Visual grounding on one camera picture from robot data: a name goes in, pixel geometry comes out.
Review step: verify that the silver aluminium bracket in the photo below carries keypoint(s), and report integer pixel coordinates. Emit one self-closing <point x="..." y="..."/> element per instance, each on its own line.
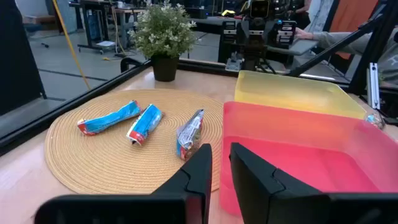
<point x="373" y="85"/>

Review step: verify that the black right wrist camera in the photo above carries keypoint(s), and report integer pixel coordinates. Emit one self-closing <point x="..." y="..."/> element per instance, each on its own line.
<point x="259" y="8"/>

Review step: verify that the round woven straw placemat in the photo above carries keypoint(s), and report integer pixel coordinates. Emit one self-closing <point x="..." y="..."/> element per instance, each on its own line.
<point x="109" y="161"/>

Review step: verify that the potted plant in black pot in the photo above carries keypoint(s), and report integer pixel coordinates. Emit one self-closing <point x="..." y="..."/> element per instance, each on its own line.
<point x="163" y="34"/>

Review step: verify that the black partition curtain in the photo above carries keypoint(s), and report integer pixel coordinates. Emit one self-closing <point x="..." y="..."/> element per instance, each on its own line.
<point x="18" y="56"/>

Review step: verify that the person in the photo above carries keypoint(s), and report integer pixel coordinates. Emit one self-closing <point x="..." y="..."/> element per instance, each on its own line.
<point x="318" y="14"/>
<point x="351" y="42"/>

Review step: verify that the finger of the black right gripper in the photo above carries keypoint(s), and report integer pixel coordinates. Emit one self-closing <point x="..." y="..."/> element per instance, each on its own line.
<point x="286" y="32"/>
<point x="229" y="31"/>

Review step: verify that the grey desk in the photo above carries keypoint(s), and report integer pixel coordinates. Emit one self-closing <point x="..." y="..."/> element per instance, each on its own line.
<point x="295" y="47"/>

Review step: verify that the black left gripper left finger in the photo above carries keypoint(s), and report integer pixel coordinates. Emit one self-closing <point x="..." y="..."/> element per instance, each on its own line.
<point x="192" y="186"/>

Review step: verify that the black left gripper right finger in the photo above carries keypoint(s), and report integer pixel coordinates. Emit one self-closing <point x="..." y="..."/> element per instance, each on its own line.
<point x="258" y="186"/>

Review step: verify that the pink plastic bin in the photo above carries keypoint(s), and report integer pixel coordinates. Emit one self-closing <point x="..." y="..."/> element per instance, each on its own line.
<point x="311" y="149"/>

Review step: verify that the yellow plastic bin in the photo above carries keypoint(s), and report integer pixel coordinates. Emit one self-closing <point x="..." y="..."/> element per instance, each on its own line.
<point x="295" y="93"/>

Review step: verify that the blue granola bar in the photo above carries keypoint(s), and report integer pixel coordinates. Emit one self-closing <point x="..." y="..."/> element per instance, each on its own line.
<point x="144" y="124"/>
<point x="189" y="135"/>
<point x="109" y="119"/>

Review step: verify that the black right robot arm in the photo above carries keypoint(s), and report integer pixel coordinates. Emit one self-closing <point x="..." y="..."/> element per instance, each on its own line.
<point x="256" y="53"/>

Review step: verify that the black workshop table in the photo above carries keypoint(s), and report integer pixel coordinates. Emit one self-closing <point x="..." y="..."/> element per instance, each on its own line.
<point x="93" y="18"/>

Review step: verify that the person's hand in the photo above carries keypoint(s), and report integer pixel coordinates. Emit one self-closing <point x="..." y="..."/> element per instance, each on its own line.
<point x="303" y="33"/>

